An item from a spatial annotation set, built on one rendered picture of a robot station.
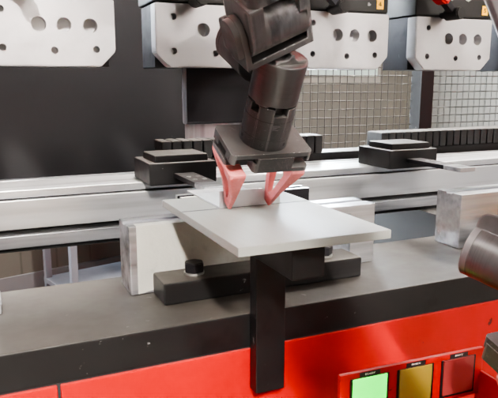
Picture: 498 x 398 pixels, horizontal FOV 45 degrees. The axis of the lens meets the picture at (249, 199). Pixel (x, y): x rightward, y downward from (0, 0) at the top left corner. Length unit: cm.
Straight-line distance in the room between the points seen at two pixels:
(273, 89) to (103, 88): 71
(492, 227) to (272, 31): 29
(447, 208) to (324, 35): 40
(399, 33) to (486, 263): 49
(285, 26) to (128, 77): 76
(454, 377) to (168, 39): 54
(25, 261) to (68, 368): 283
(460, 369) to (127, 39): 92
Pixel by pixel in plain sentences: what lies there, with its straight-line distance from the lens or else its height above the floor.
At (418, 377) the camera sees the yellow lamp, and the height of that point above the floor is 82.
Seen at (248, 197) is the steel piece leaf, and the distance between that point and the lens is 77.
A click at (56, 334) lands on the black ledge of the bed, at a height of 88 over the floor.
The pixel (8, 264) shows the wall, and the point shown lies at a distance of 351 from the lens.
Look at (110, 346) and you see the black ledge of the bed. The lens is 72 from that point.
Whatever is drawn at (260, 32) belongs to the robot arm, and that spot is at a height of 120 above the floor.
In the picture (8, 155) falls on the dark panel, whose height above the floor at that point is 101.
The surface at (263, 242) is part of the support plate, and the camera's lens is 60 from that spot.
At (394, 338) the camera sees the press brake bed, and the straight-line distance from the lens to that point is 90.
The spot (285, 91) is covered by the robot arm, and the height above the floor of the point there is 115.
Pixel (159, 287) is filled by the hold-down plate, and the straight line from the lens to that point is 80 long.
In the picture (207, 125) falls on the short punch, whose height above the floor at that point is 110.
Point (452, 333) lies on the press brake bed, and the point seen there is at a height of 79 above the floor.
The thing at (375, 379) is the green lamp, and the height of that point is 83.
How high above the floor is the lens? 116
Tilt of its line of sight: 11 degrees down
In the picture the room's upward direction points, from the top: straight up
